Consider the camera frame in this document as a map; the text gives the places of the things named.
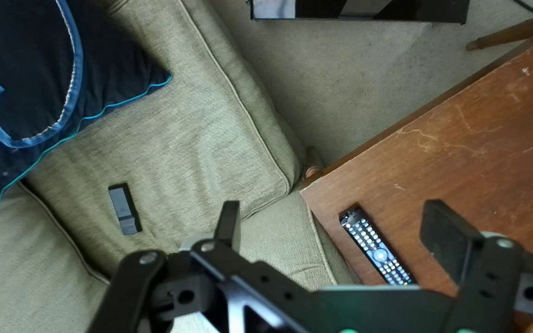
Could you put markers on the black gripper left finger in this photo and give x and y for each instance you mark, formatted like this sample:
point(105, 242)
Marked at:
point(155, 290)

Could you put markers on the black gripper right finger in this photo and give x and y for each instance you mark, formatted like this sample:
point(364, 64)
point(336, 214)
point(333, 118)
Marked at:
point(494, 279)

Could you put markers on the short black remote control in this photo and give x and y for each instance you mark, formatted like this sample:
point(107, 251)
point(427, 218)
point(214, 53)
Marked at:
point(122, 208)

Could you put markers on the long black remote, blue buttons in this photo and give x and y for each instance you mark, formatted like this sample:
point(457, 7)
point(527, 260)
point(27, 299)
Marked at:
point(373, 247)

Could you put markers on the dark wooden side table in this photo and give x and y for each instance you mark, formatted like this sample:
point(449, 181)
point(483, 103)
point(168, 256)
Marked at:
point(475, 155)

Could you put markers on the beige fabric sofa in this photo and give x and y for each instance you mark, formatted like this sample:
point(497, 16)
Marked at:
point(185, 136)

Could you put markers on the brown wooden furniture leg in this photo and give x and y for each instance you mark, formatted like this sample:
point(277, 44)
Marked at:
point(512, 31)

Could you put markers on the navy blue throw pillow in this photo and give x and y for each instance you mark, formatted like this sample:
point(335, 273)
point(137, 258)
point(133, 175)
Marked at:
point(26, 75)

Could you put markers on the black box with grey panels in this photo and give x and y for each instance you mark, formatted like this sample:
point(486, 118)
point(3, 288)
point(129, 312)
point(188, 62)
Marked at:
point(401, 10)

